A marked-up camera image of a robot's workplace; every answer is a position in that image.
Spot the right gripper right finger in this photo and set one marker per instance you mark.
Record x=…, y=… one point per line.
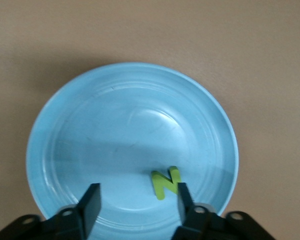
x=186, y=207

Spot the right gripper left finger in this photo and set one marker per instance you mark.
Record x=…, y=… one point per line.
x=90, y=207

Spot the green letter N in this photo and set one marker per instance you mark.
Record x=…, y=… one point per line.
x=162, y=185

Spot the blue plate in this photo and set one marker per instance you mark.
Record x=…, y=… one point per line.
x=115, y=125

